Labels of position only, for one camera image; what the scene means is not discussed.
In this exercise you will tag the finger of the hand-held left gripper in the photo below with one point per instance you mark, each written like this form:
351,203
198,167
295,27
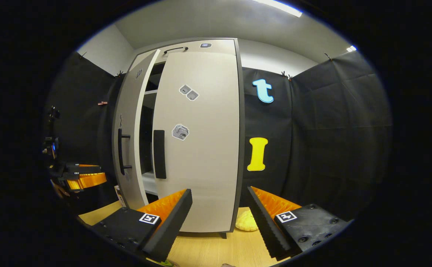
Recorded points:
84,170
88,181

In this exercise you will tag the white cabinet shelf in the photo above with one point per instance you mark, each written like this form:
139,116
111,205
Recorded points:
150,92
148,183

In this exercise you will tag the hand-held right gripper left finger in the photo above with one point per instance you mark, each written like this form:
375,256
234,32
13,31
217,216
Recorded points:
175,218

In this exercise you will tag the grey white cabinet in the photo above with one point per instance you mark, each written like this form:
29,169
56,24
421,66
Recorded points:
146,126

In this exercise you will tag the yellow bumpy toy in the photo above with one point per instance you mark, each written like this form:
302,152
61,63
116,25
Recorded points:
246,222

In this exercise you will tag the black cloth clip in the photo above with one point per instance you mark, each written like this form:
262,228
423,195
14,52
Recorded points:
327,56
119,74
285,74
82,55

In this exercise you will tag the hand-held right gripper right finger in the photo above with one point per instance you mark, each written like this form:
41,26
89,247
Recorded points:
262,226

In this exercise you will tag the small ceiling light panel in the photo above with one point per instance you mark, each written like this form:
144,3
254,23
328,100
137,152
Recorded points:
351,48

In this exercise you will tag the grey cabinet drawer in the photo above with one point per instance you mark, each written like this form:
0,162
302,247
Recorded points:
219,48

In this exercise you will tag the white cabinet door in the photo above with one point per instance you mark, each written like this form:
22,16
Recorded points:
208,167
127,111

